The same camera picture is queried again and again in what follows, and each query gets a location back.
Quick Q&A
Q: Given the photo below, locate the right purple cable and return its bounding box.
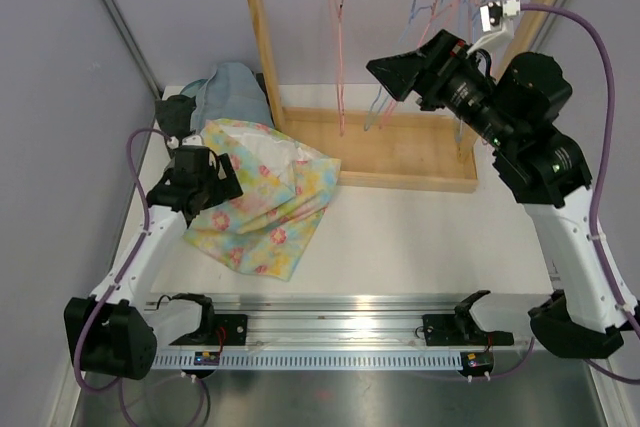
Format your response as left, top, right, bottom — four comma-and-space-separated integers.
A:
414, 2, 640, 386

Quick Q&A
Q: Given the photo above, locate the aluminium mounting rail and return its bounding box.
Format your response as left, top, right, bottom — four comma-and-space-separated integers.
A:
142, 291, 556, 351

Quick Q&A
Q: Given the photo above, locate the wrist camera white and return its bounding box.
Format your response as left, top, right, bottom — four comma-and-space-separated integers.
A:
468, 0, 521, 55
166, 134, 205, 150

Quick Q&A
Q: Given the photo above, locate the purple cable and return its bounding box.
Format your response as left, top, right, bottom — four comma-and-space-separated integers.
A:
414, 2, 640, 386
73, 127, 211, 426

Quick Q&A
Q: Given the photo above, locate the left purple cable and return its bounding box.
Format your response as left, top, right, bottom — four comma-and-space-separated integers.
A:
73, 127, 211, 426

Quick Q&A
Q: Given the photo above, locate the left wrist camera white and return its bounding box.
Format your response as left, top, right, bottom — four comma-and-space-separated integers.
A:
166, 134, 205, 150

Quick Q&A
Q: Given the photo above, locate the wooden clothes rack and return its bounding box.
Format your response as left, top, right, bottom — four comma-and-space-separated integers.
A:
247, 0, 556, 193

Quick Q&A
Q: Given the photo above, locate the floral pastel skirt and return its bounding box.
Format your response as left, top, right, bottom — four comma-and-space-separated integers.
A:
183, 119, 341, 281

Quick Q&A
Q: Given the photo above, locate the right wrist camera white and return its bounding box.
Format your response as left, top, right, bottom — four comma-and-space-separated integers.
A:
468, 0, 521, 55

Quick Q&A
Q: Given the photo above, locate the light blue denim skirt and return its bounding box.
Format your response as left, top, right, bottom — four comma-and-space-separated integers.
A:
181, 62, 275, 132

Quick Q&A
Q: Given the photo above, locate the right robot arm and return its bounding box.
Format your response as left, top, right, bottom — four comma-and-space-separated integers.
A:
367, 31, 639, 360

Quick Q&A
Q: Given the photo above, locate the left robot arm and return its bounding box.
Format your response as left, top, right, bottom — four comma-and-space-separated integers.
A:
64, 145, 243, 380

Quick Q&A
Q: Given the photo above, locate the white slotted cable duct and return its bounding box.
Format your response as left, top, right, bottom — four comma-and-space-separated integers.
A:
152, 348, 462, 371

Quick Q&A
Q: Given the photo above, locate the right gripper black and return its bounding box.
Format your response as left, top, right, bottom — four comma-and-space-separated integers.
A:
368, 30, 517, 151

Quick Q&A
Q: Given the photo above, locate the dark dotted skirt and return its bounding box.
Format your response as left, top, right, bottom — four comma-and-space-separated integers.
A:
154, 79, 205, 137

